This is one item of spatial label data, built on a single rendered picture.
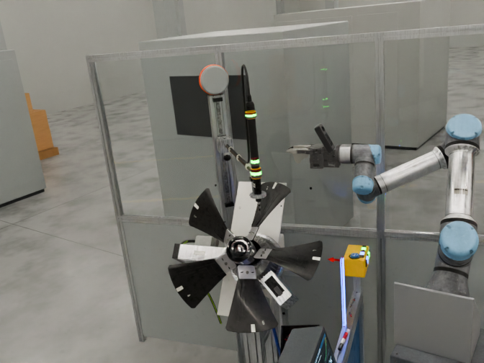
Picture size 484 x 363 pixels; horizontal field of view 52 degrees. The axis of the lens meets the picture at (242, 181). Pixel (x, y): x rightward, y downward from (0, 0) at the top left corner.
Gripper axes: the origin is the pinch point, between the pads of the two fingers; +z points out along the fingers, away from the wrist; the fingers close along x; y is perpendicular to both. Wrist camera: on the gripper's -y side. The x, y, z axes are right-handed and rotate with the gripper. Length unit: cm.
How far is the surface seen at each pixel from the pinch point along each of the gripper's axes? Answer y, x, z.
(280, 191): 24.1, 13.7, 10.0
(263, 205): 30.5, 12.1, 17.9
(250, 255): 46, -7, 19
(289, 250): 47.1, 2.4, 4.3
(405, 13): -33, 590, -7
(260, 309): 68, -15, 14
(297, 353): 42, -71, -19
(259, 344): 104, 8, 25
